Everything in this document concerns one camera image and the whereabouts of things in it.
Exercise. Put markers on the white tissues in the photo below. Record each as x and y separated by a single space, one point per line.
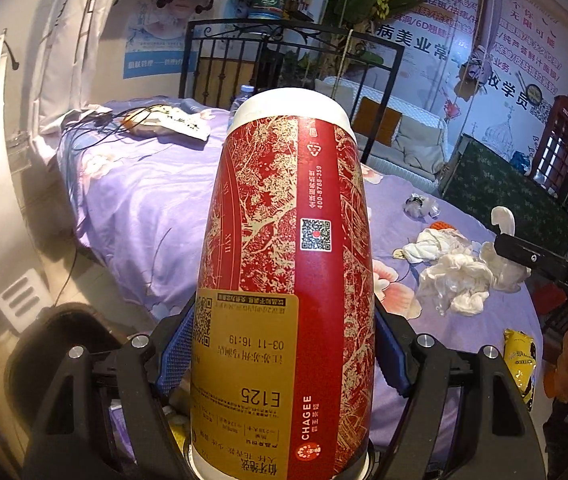
459 274

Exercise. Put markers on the red paper tea cup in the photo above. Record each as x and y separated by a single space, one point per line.
283 340

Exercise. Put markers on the yellow snack wrapper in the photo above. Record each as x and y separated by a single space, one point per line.
519 353

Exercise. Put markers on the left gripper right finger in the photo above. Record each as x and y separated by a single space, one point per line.
493 437

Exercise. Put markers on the clear plastic wrapper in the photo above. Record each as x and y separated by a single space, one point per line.
419 206

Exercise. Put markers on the black trash bin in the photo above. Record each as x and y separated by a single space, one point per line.
63 359

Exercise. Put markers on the white wicker sofa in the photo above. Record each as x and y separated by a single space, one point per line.
410 142

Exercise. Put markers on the clear water bottle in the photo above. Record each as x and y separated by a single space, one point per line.
245 93

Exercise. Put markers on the papers on bed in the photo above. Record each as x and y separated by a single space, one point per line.
165 120

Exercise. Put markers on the black iron headboard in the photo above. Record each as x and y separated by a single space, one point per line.
221 54

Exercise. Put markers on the purple floral bed sheet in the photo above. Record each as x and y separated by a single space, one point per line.
141 206

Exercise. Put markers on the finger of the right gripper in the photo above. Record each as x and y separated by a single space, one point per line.
539 260

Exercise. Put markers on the orange foam net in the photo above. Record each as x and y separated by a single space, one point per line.
441 225

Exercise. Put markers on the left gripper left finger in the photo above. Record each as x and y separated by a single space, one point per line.
103 409

